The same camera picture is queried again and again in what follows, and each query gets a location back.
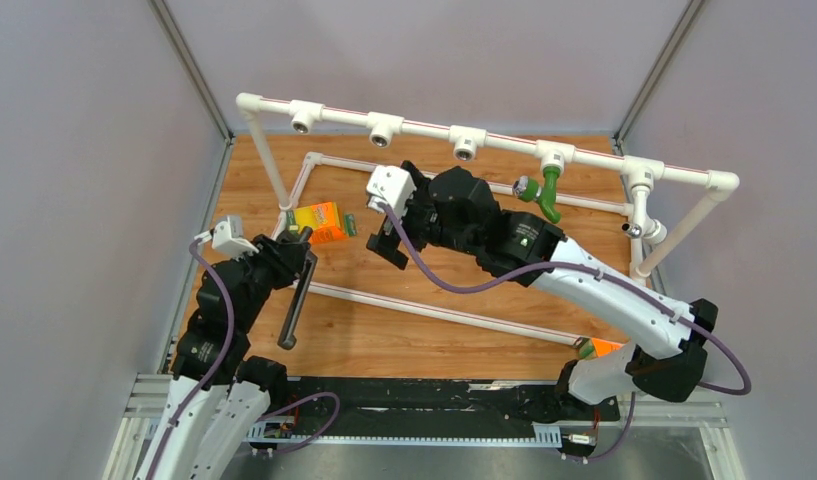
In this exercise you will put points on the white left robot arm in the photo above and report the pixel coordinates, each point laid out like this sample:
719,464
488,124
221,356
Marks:
217,391

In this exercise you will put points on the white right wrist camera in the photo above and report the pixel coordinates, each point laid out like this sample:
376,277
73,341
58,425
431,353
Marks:
392,186

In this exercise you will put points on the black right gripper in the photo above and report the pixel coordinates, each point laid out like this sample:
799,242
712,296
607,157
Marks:
388,244

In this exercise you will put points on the aluminium frame rail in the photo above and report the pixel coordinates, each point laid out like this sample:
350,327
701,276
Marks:
702,412

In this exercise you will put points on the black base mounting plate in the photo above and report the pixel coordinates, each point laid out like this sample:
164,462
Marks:
431,408

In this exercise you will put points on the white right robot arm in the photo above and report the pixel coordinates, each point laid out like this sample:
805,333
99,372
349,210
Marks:
665,356

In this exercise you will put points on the orange box near right arm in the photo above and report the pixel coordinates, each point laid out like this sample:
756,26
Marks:
591,348

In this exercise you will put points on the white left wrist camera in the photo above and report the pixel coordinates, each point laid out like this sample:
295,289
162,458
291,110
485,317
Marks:
225,237

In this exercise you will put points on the white PVC pipe frame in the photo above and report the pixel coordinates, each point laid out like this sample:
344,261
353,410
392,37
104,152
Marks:
593,197

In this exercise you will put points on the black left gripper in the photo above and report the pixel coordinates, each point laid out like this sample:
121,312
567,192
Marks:
280,256

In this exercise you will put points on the black long-handle water faucet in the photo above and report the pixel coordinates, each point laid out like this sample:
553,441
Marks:
287,339

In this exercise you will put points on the orange green carton box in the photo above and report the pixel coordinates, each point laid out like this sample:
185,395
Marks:
327,222

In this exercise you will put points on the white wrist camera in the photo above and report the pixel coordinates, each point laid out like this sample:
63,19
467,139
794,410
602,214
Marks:
392,186
225,237

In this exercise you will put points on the green water faucet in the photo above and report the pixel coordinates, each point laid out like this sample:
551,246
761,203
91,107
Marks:
529,190

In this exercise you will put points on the white water faucet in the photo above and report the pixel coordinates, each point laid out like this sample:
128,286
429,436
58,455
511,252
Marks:
639,224

